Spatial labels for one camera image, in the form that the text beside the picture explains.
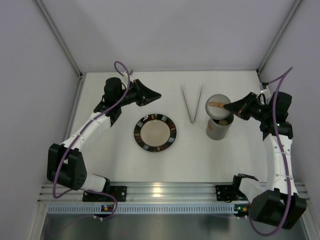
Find right aluminium frame post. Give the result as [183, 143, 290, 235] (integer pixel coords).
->
[256, 0, 304, 76]

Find aluminium frame post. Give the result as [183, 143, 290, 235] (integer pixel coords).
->
[256, 0, 304, 76]
[32, 0, 83, 79]

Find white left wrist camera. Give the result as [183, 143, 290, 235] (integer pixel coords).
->
[123, 69, 134, 77]

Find grey cylindrical lunch container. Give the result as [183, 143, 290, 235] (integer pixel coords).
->
[206, 113, 234, 141]

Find black patterned round plate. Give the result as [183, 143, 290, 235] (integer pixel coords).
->
[133, 113, 177, 153]

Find slotted grey cable duct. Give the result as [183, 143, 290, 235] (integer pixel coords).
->
[47, 203, 242, 215]

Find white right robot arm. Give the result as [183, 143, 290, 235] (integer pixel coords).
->
[223, 91, 307, 230]

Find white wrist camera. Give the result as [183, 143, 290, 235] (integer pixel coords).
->
[259, 82, 271, 98]
[123, 69, 134, 77]

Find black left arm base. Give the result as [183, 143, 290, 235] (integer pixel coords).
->
[82, 185, 127, 202]

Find left aluminium frame post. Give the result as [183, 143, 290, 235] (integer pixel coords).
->
[32, 0, 83, 79]

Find aluminium mounting rail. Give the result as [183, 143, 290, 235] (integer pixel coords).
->
[37, 181, 311, 204]

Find grey container lid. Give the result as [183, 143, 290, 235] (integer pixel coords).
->
[204, 93, 231, 120]

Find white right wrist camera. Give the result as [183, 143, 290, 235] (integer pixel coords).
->
[259, 82, 271, 98]

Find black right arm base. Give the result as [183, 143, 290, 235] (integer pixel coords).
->
[215, 184, 241, 203]

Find white steamed bun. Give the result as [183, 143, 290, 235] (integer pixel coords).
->
[218, 119, 229, 126]

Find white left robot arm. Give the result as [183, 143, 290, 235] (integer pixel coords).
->
[46, 77, 162, 193]

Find metal serving tongs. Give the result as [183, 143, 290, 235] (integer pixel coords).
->
[181, 84, 203, 124]

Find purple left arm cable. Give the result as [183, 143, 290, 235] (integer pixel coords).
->
[52, 61, 133, 221]

